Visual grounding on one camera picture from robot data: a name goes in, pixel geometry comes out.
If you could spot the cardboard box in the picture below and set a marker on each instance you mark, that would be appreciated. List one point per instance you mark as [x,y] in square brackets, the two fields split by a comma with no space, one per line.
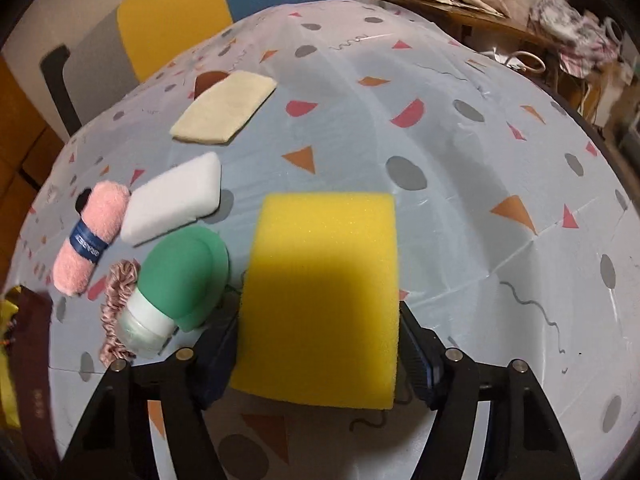
[607,85]

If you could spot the patterned light blue sheet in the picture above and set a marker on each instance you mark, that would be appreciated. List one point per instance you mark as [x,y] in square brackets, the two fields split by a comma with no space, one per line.
[450,110]

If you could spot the wooden side table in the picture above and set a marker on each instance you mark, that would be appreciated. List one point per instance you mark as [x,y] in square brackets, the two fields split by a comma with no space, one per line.
[475,20]

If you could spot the pile of patterned clothes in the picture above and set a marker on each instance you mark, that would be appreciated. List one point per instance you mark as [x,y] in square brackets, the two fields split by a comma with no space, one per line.
[575,25]

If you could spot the white sponge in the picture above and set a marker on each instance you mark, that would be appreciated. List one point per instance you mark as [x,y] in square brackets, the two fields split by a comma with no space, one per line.
[172,200]

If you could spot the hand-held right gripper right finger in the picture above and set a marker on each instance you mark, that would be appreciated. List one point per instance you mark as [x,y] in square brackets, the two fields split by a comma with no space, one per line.
[417,365]

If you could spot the grey yellow blue headboard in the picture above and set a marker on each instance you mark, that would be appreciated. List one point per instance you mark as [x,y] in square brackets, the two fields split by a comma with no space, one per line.
[170,15]

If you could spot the orange wooden wardrobe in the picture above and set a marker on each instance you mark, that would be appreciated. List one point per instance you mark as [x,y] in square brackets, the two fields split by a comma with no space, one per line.
[20,135]

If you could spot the green silicone bottle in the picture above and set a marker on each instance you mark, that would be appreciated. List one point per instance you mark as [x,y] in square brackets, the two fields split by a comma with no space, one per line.
[185,275]

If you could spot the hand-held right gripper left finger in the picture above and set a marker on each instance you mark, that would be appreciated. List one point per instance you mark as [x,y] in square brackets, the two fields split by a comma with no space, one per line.
[220,370]

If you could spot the pale yellow sponge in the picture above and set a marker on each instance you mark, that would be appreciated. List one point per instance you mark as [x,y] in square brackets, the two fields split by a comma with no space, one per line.
[222,107]

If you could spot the pink yarn roll blue band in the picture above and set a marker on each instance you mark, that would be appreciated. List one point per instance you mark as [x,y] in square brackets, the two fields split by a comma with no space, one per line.
[90,237]

